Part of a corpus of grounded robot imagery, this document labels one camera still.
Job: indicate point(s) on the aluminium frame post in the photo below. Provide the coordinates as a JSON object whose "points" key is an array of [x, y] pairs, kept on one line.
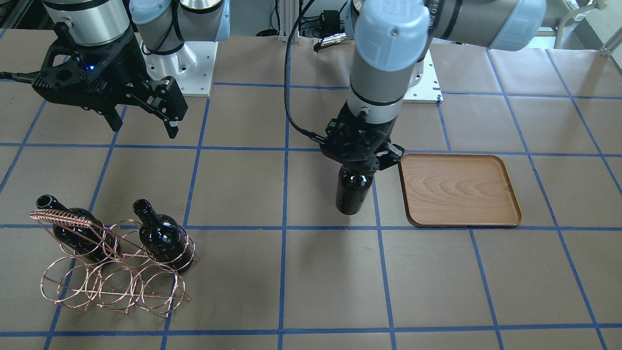
{"points": [[287, 14]]}

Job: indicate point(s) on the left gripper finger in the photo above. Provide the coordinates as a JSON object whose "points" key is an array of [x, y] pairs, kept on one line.
{"points": [[389, 155]]}

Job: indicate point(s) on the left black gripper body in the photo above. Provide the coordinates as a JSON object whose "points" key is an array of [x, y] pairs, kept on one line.
{"points": [[391, 154]]}

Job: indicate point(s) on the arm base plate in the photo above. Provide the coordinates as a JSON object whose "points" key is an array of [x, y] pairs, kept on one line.
{"points": [[424, 87], [192, 67]]}

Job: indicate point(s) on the wooden tray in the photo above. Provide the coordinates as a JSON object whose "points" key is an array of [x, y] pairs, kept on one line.
{"points": [[451, 190]]}

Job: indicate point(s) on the dark wine bottle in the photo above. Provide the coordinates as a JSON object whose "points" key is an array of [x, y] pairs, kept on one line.
{"points": [[162, 237], [351, 190], [83, 241]]}

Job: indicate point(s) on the copper wire bottle basket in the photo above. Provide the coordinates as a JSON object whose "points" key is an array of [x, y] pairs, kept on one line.
{"points": [[130, 279]]}

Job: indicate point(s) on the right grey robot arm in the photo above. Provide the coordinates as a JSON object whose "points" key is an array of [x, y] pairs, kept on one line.
{"points": [[160, 26]]}

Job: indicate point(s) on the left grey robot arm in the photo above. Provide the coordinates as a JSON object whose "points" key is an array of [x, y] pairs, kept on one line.
{"points": [[391, 39]]}

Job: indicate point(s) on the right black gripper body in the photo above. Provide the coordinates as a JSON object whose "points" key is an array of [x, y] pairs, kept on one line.
{"points": [[122, 59]]}

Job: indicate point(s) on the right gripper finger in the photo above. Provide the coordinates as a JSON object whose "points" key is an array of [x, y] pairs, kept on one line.
{"points": [[166, 101], [112, 117]]}

